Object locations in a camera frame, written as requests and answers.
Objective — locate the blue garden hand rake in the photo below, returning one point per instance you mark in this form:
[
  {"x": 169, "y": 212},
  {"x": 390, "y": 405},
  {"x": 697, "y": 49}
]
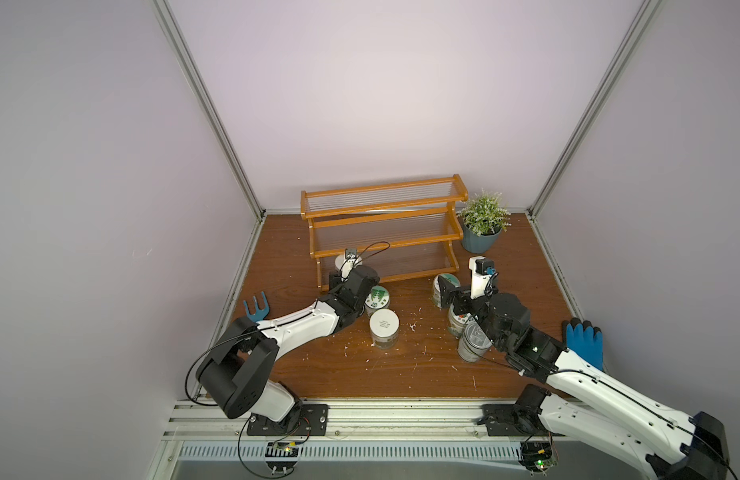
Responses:
[{"x": 258, "y": 308}]

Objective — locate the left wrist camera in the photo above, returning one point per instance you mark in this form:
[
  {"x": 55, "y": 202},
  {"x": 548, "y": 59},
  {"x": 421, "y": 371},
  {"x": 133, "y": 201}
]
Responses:
[{"x": 348, "y": 251}]

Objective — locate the jar with red strawberry lid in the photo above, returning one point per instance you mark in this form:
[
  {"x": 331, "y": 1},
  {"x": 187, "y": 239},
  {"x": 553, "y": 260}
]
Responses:
[{"x": 457, "y": 322}]

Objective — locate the right aluminium corner post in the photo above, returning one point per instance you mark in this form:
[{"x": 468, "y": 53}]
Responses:
[{"x": 637, "y": 29}]

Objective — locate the aluminium front rail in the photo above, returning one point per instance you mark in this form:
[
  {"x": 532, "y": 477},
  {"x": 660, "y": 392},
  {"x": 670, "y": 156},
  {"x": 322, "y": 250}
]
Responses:
[{"x": 411, "y": 429}]

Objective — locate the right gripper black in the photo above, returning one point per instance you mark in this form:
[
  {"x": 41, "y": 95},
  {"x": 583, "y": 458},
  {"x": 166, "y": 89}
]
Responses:
[{"x": 463, "y": 298}]

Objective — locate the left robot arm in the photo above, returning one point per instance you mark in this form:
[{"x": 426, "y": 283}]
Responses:
[{"x": 236, "y": 371}]

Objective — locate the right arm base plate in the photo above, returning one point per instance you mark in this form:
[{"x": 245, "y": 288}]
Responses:
[{"x": 511, "y": 420}]

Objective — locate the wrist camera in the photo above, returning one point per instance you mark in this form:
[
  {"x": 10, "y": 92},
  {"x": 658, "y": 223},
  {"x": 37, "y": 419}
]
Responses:
[
  {"x": 348, "y": 251},
  {"x": 484, "y": 277}
]

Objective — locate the right controller board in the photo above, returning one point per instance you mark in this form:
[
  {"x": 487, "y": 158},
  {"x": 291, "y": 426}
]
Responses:
[{"x": 537, "y": 457}]

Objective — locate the left controller board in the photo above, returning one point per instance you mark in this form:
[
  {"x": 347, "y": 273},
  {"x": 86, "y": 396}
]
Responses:
[{"x": 281, "y": 458}]

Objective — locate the blue gardening glove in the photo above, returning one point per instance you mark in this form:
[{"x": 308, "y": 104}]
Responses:
[{"x": 586, "y": 340}]

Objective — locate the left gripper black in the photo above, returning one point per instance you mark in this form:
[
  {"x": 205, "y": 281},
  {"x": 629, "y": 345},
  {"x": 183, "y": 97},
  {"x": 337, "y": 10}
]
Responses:
[{"x": 335, "y": 281}]

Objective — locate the left aluminium corner post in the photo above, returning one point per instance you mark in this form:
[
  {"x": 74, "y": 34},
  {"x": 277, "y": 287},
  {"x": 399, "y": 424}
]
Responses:
[{"x": 181, "y": 49}]

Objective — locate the jar with plain white lid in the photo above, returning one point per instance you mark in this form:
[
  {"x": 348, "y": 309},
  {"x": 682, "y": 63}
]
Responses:
[{"x": 384, "y": 327}]

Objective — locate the wooden three-tier shelf rack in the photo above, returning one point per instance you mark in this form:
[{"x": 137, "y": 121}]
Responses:
[{"x": 403, "y": 230}]

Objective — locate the jar with green leaf lid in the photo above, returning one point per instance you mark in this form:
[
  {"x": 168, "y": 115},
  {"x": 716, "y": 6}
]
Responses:
[{"x": 379, "y": 298}]

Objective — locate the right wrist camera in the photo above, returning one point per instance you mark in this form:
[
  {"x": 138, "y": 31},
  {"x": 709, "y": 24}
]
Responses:
[{"x": 484, "y": 277}]

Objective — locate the controller board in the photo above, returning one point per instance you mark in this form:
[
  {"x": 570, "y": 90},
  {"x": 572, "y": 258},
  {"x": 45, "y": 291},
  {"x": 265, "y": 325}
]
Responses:
[
  {"x": 537, "y": 457},
  {"x": 281, "y": 458}
]

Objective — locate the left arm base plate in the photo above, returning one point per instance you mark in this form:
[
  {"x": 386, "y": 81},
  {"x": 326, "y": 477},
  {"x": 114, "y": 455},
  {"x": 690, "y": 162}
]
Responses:
[{"x": 309, "y": 419}]

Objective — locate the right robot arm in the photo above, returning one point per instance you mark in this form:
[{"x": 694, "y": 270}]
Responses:
[{"x": 571, "y": 397}]

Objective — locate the potted green plant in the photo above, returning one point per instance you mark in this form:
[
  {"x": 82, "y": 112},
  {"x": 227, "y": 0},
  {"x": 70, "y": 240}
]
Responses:
[{"x": 484, "y": 218}]

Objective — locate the aluminium corner post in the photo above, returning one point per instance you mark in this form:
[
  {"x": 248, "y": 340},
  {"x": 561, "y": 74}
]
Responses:
[
  {"x": 181, "y": 49},
  {"x": 637, "y": 29}
]

